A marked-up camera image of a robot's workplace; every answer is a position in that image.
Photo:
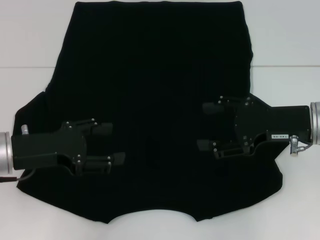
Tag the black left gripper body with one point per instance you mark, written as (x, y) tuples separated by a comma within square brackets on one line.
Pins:
[(50, 147)]

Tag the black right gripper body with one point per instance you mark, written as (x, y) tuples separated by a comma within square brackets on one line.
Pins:
[(255, 120)]

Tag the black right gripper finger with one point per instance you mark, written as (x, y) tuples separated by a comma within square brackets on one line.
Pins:
[(212, 108), (225, 152)]

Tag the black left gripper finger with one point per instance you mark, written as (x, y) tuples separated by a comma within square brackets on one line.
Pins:
[(102, 128), (100, 165)]

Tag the black shirt with white print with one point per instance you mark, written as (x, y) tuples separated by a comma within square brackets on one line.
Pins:
[(150, 75)]

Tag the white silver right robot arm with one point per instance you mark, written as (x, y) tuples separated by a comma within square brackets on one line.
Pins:
[(315, 122)]

